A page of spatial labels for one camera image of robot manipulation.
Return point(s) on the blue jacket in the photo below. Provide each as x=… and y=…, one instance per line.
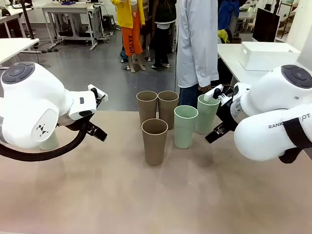
x=228, y=14

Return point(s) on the white side table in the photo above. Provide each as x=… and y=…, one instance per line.
x=14, y=47

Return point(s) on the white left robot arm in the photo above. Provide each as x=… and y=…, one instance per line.
x=29, y=102

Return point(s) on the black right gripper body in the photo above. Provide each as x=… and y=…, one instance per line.
x=226, y=114

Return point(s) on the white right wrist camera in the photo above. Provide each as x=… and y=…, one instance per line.
x=210, y=95

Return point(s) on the white table with basket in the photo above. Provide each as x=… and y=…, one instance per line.
x=231, y=56

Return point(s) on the mannequin yellow jacket orange pants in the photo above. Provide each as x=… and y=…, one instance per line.
x=130, y=36

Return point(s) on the white workbench desk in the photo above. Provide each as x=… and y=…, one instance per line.
x=68, y=9

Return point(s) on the black stand pole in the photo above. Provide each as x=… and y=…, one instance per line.
x=27, y=22

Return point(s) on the brown cup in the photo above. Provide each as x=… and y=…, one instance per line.
x=147, y=109
x=154, y=146
x=168, y=112

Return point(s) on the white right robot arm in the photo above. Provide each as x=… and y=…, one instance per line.
x=268, y=97

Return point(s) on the black monitor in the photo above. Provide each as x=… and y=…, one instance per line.
x=265, y=24

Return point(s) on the white desk with dark panel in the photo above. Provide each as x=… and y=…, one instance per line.
x=9, y=17

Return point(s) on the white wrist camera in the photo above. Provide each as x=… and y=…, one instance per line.
x=93, y=88
x=210, y=95

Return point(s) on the person in white lab coat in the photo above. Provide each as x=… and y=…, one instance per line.
x=192, y=48

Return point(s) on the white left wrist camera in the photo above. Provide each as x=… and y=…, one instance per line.
x=93, y=88

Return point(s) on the black stool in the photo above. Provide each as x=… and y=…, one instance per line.
x=109, y=22

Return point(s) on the light green cup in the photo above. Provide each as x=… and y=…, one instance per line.
x=50, y=142
x=185, y=131
x=206, y=117

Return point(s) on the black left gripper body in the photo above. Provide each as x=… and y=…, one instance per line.
x=89, y=125

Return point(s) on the wooden frame shelf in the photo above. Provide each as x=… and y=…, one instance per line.
x=286, y=22

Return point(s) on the white plastic basket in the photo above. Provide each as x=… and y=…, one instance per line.
x=268, y=56

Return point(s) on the person's left hand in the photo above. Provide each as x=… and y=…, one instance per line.
x=204, y=88

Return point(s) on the person in black clothes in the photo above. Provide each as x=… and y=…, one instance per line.
x=162, y=36

